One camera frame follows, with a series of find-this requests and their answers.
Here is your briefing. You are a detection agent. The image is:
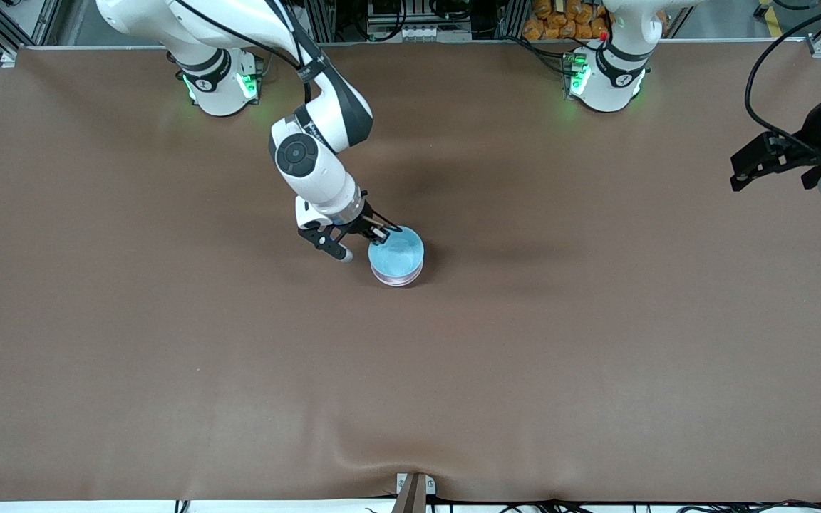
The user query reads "light blue bowl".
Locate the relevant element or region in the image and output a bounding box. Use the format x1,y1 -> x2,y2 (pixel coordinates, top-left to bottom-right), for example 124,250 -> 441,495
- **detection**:
368,226 -> 425,277

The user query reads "pink bowl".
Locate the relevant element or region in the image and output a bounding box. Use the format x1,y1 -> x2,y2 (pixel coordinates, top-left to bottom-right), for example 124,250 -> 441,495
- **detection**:
370,260 -> 424,287

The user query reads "brown table cover mat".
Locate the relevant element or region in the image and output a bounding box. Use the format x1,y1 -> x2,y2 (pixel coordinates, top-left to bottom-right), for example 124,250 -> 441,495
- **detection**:
0,44 -> 821,503

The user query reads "orange snack bag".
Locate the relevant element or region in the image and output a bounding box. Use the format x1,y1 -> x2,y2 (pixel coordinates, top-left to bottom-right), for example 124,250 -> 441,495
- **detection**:
522,0 -> 611,41

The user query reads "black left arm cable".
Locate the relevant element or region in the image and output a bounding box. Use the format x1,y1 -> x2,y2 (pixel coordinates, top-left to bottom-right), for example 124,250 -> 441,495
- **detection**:
744,0 -> 821,147

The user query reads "metal mount bracket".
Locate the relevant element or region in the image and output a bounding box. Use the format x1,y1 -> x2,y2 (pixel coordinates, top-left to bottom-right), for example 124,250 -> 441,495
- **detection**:
395,472 -> 437,513

